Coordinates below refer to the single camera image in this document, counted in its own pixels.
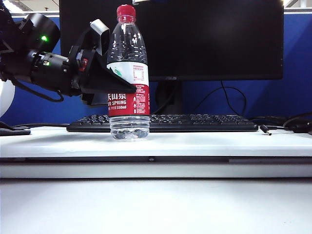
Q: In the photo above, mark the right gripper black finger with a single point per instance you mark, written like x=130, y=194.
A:
x=140, y=1

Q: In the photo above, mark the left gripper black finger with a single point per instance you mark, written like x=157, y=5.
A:
x=102, y=83
x=96, y=100

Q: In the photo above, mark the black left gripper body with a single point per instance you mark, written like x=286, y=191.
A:
x=78, y=73

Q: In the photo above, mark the red plastic bottle cap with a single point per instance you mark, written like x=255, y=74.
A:
x=126, y=10

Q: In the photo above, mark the clear plastic water bottle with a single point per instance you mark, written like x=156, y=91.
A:
x=126, y=48

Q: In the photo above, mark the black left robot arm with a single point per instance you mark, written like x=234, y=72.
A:
x=48, y=70

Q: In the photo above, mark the black monitor stand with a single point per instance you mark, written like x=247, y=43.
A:
x=170, y=97

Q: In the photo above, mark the black computer monitor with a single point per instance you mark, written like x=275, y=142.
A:
x=207, y=36

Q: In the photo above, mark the white desk fan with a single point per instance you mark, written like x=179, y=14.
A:
x=6, y=102

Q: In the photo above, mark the dark grey cloth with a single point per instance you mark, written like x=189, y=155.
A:
x=12, y=132

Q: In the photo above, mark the black computer keyboard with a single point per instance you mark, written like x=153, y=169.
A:
x=195, y=122

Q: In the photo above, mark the white raised desk board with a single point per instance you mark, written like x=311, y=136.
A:
x=195, y=143

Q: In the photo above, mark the blue office partition panel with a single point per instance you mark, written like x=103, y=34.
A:
x=268, y=97

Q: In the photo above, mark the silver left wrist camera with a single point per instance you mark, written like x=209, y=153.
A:
x=103, y=41

